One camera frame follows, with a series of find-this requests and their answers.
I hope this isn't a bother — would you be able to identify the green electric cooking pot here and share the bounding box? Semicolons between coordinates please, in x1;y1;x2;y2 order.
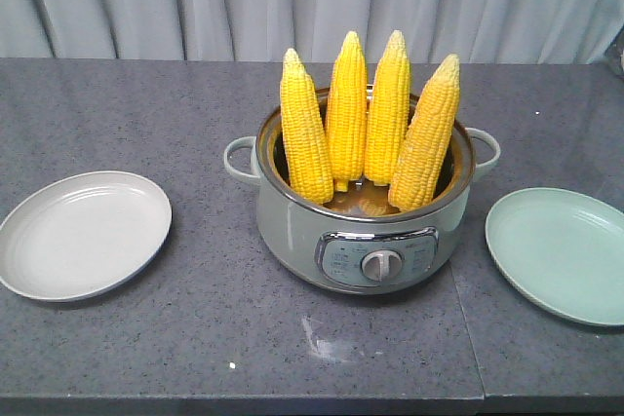
223;111;501;295

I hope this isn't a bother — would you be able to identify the beige round plate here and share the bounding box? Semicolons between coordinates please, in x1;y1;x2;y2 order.
1;170;173;302

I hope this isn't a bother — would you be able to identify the grey pleated curtain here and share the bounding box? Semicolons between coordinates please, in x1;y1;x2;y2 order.
1;0;623;64

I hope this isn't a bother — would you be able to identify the green round plate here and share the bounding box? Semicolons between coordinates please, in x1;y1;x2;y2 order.
485;187;623;326

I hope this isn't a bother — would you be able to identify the yellow corn cob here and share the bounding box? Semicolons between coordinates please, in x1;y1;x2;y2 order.
388;54;460;211
280;48;333;205
326;31;368;192
364;30;410;186

